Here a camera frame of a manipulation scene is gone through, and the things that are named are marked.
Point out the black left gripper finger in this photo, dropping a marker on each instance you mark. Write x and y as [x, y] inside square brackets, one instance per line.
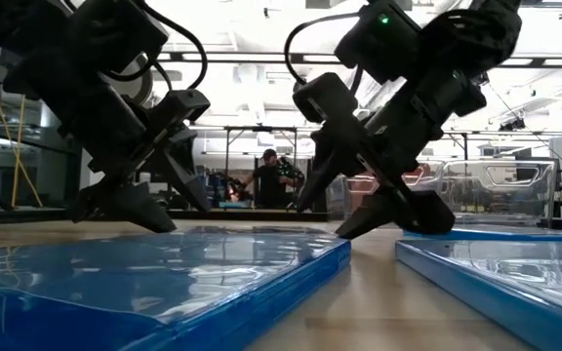
[125, 205]
[188, 170]

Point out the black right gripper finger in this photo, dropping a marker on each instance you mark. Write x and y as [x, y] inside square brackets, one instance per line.
[408, 212]
[325, 170]

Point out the blue plastic disc case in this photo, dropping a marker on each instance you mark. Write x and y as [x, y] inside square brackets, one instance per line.
[505, 283]
[164, 283]
[505, 235]

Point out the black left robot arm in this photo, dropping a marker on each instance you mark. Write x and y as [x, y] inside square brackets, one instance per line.
[115, 29]

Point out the clear plastic bin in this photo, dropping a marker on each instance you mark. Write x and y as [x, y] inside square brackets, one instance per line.
[547, 195]
[429, 180]

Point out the red tool cabinet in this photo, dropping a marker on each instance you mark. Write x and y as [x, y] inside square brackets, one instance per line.
[420, 175]

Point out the person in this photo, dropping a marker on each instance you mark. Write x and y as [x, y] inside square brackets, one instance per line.
[268, 187]

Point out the black overhead crossbar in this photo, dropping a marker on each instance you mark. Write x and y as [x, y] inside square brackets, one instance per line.
[261, 57]

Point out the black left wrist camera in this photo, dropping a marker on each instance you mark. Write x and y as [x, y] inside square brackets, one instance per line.
[181, 105]

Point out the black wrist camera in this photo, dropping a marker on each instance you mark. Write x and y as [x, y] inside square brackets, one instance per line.
[181, 105]
[325, 97]

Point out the black aluminium table frame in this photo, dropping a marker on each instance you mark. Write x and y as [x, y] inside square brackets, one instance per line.
[242, 214]

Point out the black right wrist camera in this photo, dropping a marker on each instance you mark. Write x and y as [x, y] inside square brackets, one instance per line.
[325, 97]

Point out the distant black rig frame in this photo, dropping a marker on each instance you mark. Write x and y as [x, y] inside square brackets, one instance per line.
[261, 128]

